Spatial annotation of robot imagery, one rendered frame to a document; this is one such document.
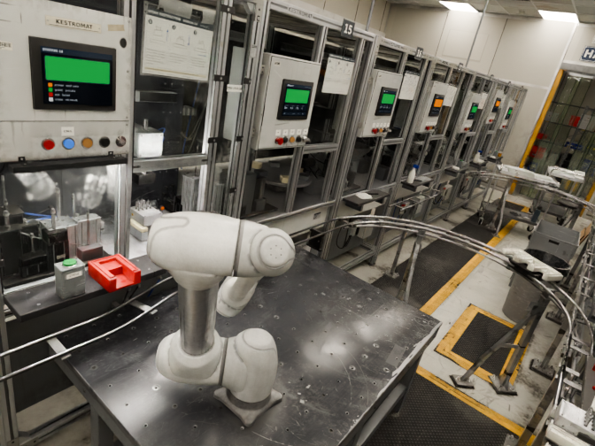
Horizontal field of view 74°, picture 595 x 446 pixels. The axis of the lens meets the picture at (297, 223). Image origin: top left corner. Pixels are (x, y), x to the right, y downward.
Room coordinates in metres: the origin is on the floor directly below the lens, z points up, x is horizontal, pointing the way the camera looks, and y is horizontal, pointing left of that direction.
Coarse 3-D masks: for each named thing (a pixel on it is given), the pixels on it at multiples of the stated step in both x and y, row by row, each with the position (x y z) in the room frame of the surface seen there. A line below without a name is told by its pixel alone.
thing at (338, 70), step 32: (288, 32) 2.12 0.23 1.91; (352, 64) 2.66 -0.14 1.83; (320, 96) 2.44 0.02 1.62; (352, 96) 2.75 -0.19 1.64; (320, 128) 2.49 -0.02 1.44; (256, 160) 2.05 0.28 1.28; (288, 160) 2.28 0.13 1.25; (320, 160) 2.92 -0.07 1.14; (256, 192) 2.08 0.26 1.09; (288, 192) 2.33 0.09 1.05
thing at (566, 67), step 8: (568, 64) 8.26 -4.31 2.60; (560, 72) 8.31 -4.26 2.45; (568, 72) 8.26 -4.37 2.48; (576, 72) 8.20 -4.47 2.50; (584, 72) 8.10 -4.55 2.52; (592, 72) 8.03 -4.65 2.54; (552, 88) 8.32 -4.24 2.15; (552, 96) 8.29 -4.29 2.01; (544, 112) 8.31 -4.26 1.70; (536, 128) 8.32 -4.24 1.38; (536, 136) 8.29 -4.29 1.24; (528, 144) 8.34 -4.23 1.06; (528, 152) 8.30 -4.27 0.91; (512, 184) 8.33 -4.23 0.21; (592, 184) 7.61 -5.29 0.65; (512, 192) 8.29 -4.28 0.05; (592, 192) 7.59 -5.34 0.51; (584, 208) 7.58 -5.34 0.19
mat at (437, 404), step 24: (432, 384) 2.10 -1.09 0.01; (408, 408) 1.85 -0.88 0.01; (432, 408) 1.89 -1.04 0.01; (456, 408) 1.93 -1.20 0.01; (480, 408) 1.98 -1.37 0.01; (384, 432) 1.64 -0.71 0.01; (408, 432) 1.68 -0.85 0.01; (432, 432) 1.71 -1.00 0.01; (456, 432) 1.75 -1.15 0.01; (480, 432) 1.78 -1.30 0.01; (504, 432) 1.82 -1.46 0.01
